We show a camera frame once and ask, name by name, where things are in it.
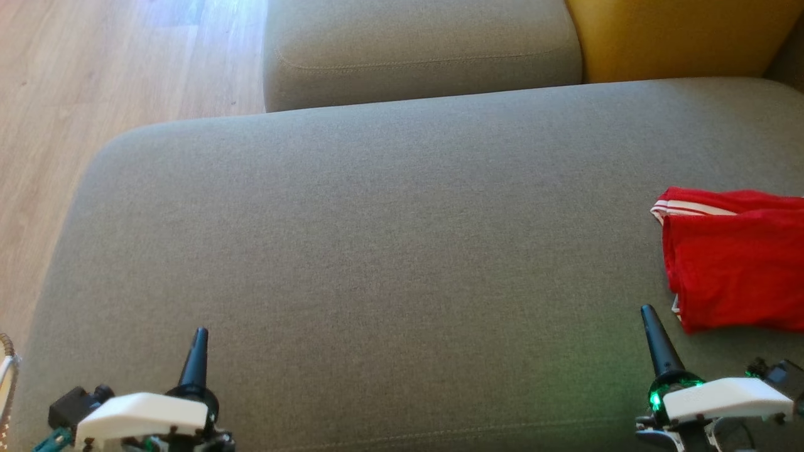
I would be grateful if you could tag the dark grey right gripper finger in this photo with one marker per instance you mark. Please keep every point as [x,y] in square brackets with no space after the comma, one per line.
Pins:
[661,345]

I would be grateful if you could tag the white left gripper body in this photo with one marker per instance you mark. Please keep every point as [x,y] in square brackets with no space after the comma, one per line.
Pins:
[144,414]

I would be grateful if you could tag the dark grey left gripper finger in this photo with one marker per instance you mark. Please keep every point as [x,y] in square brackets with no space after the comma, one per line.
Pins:
[196,364]

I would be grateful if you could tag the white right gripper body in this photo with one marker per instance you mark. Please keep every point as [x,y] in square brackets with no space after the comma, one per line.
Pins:
[722,398]

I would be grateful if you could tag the red basketball jersey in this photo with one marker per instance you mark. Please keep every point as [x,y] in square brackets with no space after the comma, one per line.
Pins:
[735,270]

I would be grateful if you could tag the grey fabric couch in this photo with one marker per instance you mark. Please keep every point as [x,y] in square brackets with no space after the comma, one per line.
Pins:
[408,263]

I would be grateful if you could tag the yellow cushion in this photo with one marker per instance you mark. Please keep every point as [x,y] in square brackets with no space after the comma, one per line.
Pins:
[678,37]

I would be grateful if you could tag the grey upholstered sofa block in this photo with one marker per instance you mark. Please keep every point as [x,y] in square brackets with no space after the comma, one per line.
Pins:
[421,44]

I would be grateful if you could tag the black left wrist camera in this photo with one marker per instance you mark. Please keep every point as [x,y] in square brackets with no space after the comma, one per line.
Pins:
[75,405]

